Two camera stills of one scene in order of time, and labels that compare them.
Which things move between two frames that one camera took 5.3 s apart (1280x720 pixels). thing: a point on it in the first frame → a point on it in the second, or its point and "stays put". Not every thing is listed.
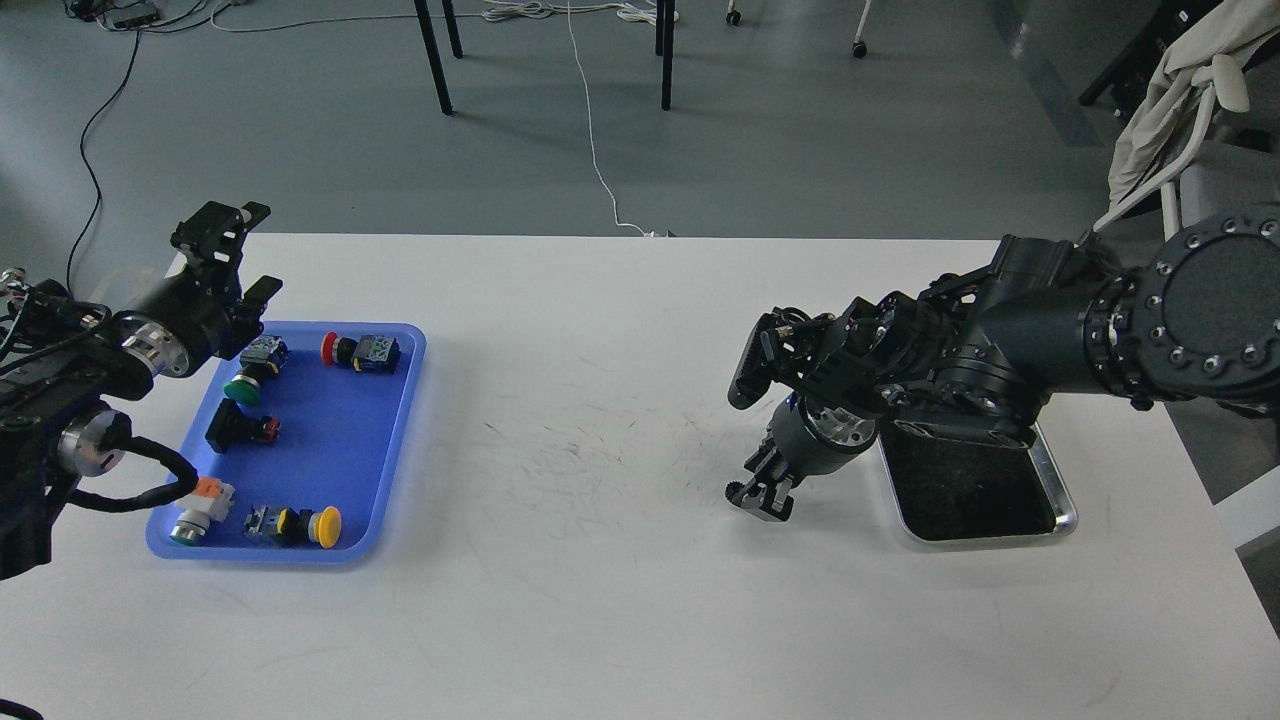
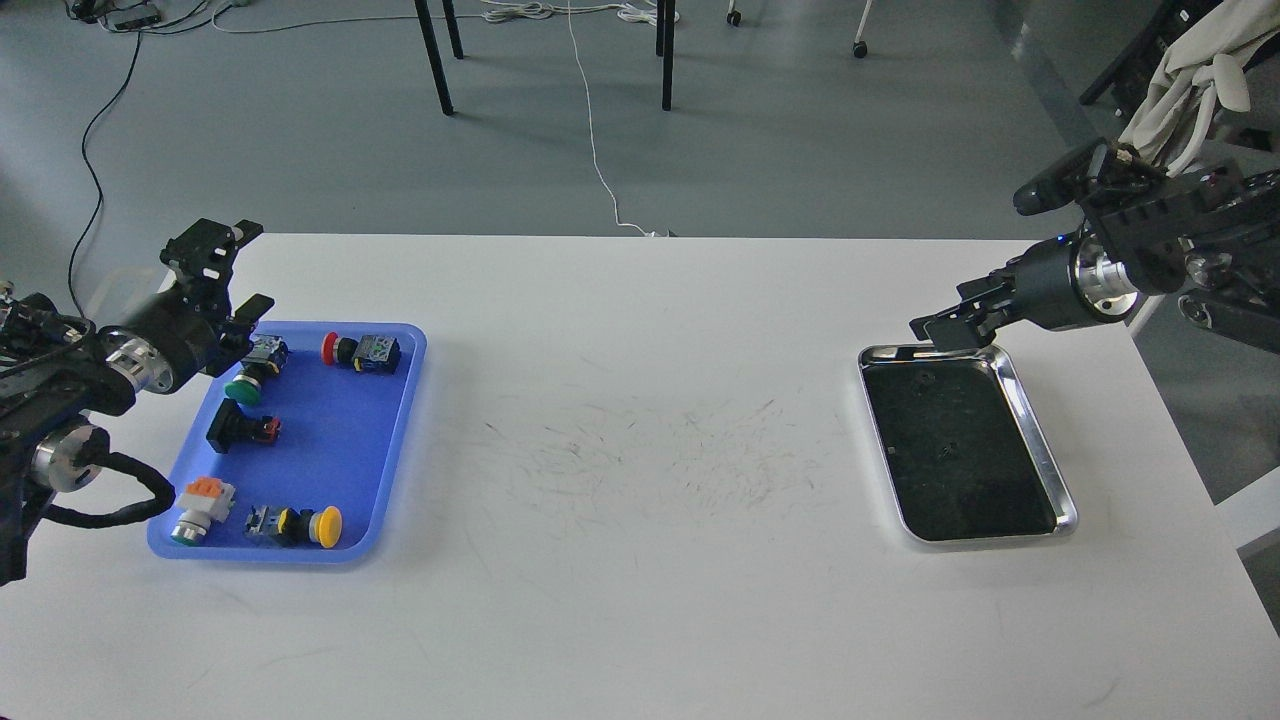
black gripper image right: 810,436 → 1040,283
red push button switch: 369,353 stays put
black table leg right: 664,38 stays put
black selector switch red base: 230,425 stays put
